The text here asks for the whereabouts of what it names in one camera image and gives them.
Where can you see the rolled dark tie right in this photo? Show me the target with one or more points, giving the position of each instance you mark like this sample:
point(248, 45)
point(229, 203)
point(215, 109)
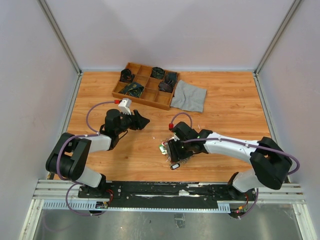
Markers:
point(171, 78)

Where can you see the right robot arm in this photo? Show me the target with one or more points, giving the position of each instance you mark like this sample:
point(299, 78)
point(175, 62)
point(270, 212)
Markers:
point(269, 164)

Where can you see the rolled dark tie back left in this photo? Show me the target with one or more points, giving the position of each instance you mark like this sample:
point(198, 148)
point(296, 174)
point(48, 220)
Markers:
point(126, 76)

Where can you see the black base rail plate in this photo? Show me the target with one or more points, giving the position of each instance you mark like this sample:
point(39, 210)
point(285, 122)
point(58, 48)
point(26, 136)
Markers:
point(167, 195)

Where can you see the rolled green tie back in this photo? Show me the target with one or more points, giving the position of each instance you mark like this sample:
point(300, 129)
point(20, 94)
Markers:
point(157, 73)

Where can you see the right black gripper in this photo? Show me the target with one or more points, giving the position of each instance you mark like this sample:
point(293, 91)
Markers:
point(175, 154)

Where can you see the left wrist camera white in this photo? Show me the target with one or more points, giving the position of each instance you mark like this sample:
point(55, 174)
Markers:
point(124, 106)

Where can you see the rolled dark tie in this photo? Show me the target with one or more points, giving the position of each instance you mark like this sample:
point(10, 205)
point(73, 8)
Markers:
point(126, 76)
point(171, 78)

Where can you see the grey folded cloth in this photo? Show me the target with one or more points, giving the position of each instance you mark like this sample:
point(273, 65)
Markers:
point(188, 97)

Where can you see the green key tag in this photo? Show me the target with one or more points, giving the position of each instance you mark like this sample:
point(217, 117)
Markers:
point(163, 150)

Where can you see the blue patterned tie front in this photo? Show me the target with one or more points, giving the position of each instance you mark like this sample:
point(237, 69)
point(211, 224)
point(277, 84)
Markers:
point(133, 89)

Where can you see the black key tag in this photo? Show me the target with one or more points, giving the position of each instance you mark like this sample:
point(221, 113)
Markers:
point(175, 166)

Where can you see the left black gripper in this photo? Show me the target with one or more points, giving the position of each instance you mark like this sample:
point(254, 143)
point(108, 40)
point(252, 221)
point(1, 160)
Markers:
point(139, 122)

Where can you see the wooden divided tray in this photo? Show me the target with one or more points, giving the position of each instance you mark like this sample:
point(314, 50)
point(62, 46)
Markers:
point(151, 95)

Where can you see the rolled purple tie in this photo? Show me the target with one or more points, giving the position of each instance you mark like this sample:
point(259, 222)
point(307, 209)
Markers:
point(165, 87)

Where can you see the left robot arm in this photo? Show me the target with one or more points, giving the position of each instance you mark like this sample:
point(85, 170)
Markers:
point(69, 156)

